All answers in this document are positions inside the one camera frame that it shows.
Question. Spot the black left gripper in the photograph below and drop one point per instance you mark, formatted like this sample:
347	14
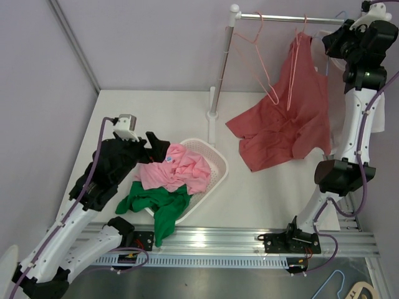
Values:
158	151

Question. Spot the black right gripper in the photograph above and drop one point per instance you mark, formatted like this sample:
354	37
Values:
333	42

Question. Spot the light pink shirt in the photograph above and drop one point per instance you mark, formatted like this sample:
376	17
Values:
181	167

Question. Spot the light blue wire hanger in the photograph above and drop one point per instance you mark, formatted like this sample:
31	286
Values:
326	39

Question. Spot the pink wire hanger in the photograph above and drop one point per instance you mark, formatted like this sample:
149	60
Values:
265	85
294	56

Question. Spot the green t shirt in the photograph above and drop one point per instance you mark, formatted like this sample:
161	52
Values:
167	207

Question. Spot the coral red shirt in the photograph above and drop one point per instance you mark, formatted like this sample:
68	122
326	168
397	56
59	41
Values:
269	135

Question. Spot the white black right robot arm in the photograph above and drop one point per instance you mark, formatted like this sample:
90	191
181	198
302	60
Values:
363	46

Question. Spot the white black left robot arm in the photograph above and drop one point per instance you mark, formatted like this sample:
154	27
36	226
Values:
53	265

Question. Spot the wooden hanger on floor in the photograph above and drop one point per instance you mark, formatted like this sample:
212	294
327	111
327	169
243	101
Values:
362	290

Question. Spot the white perforated plastic basket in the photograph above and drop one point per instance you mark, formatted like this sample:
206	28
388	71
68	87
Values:
219	171

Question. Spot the silver clothes rack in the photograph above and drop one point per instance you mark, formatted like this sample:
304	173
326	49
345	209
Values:
235	15

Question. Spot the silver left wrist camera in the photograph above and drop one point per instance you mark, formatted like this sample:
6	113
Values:
125	127

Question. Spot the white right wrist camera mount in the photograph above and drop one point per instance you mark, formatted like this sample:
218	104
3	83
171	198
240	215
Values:
372	11

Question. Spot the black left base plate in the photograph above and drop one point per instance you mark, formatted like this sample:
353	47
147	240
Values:
139	239

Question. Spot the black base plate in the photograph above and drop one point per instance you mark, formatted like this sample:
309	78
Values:
290	243
139	239

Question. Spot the aluminium mounting rail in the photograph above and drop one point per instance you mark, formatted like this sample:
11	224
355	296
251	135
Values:
244	242

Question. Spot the white slotted cable duct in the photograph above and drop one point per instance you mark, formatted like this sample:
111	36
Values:
192	261

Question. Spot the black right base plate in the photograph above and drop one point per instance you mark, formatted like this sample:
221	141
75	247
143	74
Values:
290	243

